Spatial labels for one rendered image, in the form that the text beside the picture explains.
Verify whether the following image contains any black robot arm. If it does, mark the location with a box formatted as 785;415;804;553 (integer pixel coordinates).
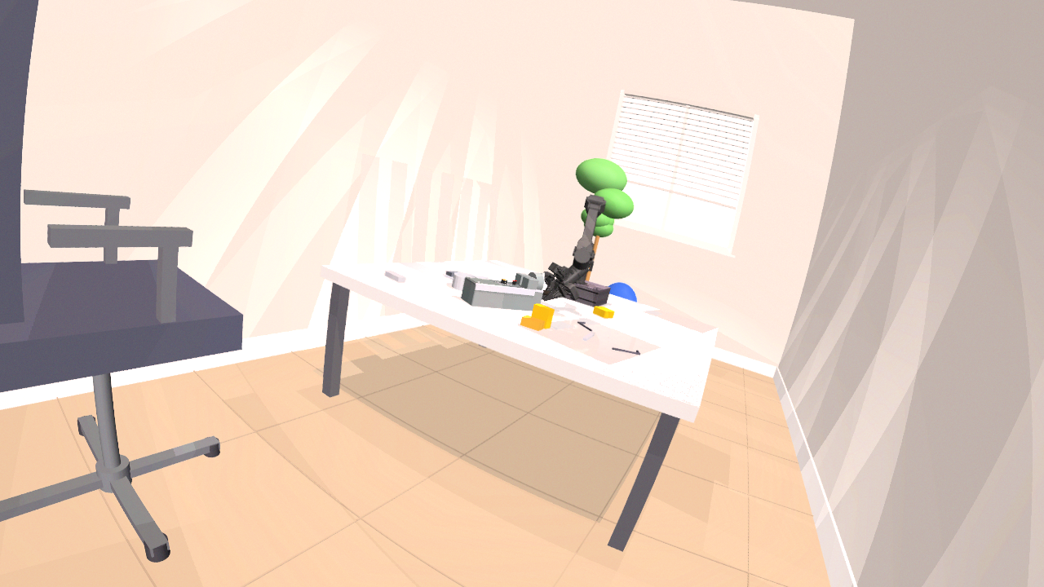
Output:
548;194;606;285

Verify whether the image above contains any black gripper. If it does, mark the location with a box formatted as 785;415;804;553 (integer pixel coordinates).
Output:
542;267;579;302

